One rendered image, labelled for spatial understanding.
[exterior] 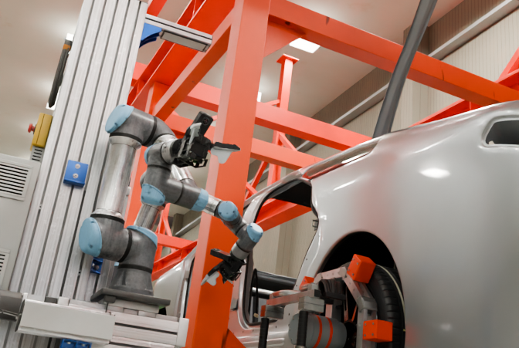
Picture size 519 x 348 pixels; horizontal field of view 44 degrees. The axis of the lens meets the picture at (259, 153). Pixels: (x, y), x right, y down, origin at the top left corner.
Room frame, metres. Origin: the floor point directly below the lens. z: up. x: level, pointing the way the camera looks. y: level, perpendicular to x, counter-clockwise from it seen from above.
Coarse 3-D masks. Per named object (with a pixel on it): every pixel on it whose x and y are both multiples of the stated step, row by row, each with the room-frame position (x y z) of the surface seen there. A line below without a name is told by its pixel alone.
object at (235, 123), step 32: (256, 0) 2.99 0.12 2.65; (256, 32) 3.00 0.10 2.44; (256, 64) 3.01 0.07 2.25; (224, 96) 3.04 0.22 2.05; (256, 96) 3.02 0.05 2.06; (224, 128) 2.97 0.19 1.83; (224, 192) 2.98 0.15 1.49; (192, 288) 3.07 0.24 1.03; (224, 288) 3.01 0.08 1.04; (192, 320) 3.00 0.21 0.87; (224, 320) 3.02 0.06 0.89
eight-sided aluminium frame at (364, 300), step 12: (324, 276) 2.77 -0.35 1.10; (336, 276) 2.68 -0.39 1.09; (348, 276) 2.60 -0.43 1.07; (348, 288) 2.59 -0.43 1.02; (360, 288) 2.54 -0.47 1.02; (360, 300) 2.50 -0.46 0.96; (372, 300) 2.51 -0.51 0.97; (360, 312) 2.51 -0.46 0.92; (372, 312) 2.50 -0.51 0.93; (360, 324) 2.51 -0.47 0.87; (360, 336) 2.51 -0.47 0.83
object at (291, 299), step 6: (294, 294) 2.61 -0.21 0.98; (300, 294) 2.56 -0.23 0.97; (306, 294) 2.52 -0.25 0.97; (312, 294) 2.48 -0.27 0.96; (318, 294) 2.47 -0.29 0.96; (270, 300) 2.81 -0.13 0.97; (276, 300) 2.76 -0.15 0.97; (282, 300) 2.71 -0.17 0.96; (288, 300) 2.66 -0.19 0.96; (294, 300) 2.61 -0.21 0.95
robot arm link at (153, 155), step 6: (156, 144) 1.84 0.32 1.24; (162, 144) 1.80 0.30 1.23; (150, 150) 1.84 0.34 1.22; (156, 150) 1.82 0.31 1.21; (144, 156) 1.87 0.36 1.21; (150, 156) 1.84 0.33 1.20; (156, 156) 1.82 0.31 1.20; (150, 162) 1.83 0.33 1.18; (156, 162) 1.82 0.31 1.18; (162, 162) 1.82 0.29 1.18; (168, 168) 1.84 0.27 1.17
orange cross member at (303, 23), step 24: (288, 24) 3.12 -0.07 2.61; (312, 24) 3.16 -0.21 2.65; (336, 24) 3.22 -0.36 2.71; (264, 48) 3.11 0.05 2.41; (336, 48) 3.31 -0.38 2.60; (360, 48) 3.29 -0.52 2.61; (384, 48) 3.35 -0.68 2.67; (432, 72) 3.50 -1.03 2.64; (456, 72) 3.57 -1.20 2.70; (456, 96) 3.72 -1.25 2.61; (480, 96) 3.68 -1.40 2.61; (504, 96) 3.73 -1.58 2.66
